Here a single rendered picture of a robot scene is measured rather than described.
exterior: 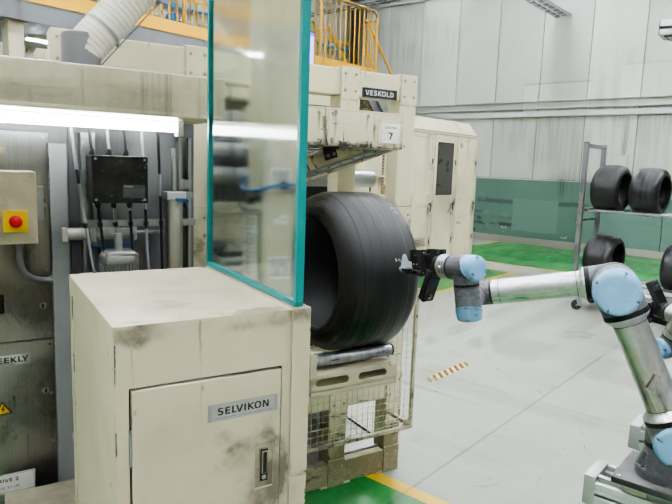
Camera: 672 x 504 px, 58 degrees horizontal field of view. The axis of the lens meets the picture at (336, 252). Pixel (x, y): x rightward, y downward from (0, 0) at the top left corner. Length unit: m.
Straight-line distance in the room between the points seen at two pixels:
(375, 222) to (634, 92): 11.51
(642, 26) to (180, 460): 12.83
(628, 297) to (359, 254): 0.80
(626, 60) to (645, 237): 3.44
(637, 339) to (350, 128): 1.30
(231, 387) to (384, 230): 0.97
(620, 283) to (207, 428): 1.07
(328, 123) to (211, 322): 1.34
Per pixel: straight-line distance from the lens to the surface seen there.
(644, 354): 1.75
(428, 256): 1.87
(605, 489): 2.06
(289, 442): 1.35
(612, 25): 13.68
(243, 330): 1.21
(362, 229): 1.98
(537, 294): 1.86
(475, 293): 1.76
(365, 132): 2.46
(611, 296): 1.69
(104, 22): 2.14
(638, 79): 13.34
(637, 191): 7.22
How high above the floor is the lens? 1.56
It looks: 8 degrees down
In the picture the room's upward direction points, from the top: 2 degrees clockwise
